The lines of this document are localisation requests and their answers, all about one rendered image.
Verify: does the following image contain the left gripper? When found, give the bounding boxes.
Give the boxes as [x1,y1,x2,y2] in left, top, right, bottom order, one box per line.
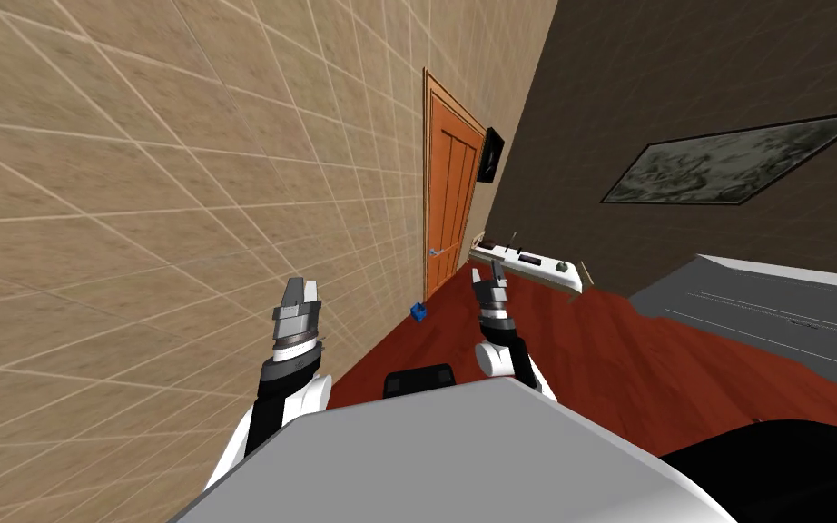
[271,276,324,340]

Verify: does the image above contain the large grey framed picture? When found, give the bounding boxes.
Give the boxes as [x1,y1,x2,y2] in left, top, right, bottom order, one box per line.
[599,108,837,207]

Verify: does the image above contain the orange wooden door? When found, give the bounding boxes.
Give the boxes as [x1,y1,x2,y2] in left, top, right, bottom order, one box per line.
[425,94,487,301]

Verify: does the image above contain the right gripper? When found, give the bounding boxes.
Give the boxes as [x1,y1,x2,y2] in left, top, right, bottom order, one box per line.
[468,259,511,314]

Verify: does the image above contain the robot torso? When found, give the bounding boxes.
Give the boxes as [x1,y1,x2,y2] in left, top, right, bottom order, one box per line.
[167,362,740,523]

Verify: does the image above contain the small black framed picture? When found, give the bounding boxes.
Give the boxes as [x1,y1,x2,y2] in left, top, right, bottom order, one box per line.
[476,126,506,185]

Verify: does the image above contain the white shelf with small items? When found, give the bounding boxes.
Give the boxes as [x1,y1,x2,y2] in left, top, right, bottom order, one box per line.
[468,232,594,296]

